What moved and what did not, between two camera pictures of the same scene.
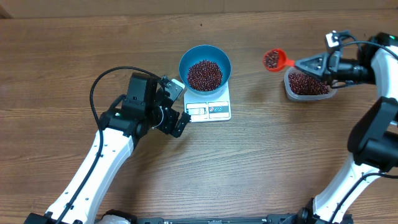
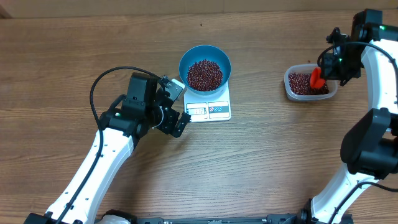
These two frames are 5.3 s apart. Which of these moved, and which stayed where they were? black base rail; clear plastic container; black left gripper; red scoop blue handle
Moved: red scoop blue handle
Stayed: black left gripper; clear plastic container; black base rail
